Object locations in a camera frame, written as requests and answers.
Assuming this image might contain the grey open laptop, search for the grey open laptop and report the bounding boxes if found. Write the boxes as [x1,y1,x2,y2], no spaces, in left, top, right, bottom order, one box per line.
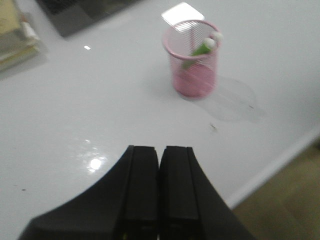
[36,0,141,38]

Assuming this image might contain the middle white book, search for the middle white book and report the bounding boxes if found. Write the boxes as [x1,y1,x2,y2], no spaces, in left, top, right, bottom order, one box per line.
[0,13,40,62]

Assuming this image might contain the pink mesh pen holder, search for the pink mesh pen holder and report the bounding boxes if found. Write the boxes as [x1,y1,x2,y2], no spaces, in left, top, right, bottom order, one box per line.
[162,19,223,99]

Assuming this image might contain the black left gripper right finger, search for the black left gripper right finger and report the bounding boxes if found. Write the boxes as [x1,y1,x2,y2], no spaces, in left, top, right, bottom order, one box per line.
[159,146,255,240]

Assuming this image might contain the green marker pen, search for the green marker pen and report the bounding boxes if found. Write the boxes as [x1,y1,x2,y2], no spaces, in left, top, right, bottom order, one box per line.
[181,37,218,70]

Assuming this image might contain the yellow top book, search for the yellow top book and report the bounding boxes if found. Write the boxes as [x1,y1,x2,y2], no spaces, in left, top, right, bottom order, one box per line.
[0,0,22,36]

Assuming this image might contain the bottom yellow-edged book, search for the bottom yellow-edged book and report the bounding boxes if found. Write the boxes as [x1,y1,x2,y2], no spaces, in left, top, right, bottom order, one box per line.
[0,42,49,76]

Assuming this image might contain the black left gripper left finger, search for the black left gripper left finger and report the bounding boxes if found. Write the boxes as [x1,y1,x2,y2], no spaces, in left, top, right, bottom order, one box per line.
[19,145,159,240]

